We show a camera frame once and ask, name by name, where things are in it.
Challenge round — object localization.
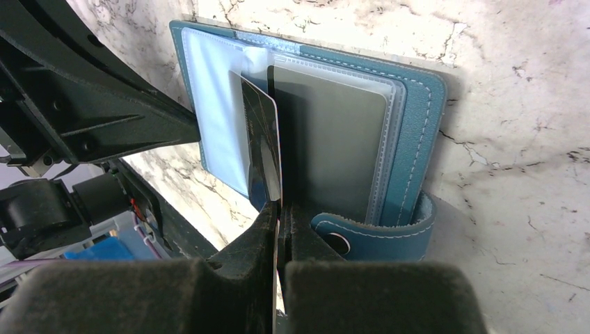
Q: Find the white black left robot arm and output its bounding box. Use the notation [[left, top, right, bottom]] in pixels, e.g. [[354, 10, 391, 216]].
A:
[[1, 1, 200, 260]]

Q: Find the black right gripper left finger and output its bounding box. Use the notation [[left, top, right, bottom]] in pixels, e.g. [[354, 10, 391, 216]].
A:
[[1, 202, 279, 333]]

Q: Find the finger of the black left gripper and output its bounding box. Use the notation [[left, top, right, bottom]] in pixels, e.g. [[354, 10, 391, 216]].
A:
[[1, 1, 200, 177]]

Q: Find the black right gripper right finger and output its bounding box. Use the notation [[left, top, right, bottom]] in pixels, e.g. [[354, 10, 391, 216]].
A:
[[281, 202, 487, 333]]

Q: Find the dark credit card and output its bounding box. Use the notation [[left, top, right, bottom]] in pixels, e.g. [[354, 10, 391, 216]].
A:
[[268, 63, 394, 221], [239, 76, 282, 211]]

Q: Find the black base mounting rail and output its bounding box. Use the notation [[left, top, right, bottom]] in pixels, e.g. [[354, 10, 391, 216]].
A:
[[109, 159, 218, 259]]

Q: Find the teal leather card holder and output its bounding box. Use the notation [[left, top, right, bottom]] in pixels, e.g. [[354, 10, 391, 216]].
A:
[[168, 19, 448, 263]]

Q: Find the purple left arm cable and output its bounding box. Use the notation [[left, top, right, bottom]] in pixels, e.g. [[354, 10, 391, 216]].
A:
[[0, 216, 162, 273]]

